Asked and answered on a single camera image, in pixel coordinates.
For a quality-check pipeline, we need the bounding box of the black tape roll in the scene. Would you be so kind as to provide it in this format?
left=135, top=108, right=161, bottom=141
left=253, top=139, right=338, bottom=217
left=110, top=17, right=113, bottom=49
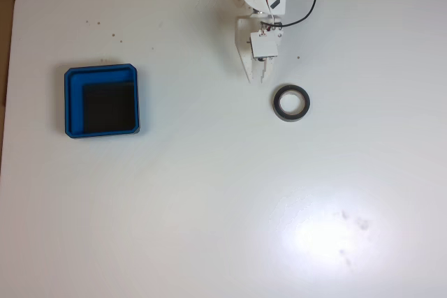
left=272, top=83, right=312, bottom=123

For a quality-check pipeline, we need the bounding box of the blue square box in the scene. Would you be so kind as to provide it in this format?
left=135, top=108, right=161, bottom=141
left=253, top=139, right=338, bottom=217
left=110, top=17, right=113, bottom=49
left=64, top=63, right=141, bottom=140

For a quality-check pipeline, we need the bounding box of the white camera box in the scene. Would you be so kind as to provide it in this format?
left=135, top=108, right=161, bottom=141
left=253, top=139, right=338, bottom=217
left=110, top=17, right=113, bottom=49
left=249, top=30, right=279, bottom=59

